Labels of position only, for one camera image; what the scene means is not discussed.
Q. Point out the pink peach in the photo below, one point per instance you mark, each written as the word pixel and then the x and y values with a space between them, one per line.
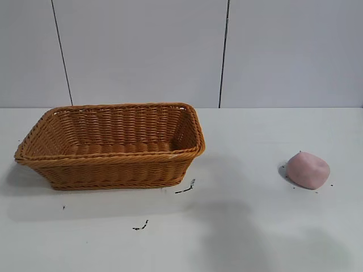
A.
pixel 308 171

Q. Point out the brown woven wicker basket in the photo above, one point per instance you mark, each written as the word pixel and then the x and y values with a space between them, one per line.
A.
pixel 119 170

